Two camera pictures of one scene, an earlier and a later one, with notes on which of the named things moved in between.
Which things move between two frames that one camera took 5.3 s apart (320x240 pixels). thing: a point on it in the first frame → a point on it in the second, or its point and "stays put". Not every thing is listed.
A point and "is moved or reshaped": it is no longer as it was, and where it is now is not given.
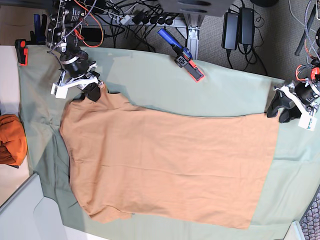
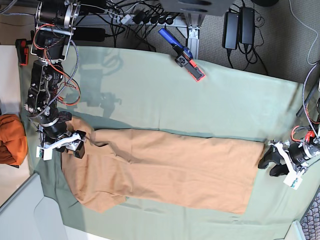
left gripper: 77,71 → 55,136
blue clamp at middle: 184,58 stays put
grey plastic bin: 27,215 stays put
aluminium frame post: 194,22 stays put
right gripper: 304,94 → 297,155
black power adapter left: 230,31 stays put
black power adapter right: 246,30 stays put
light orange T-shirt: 127,161 is moved or reshaped
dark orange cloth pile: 13,142 stays put
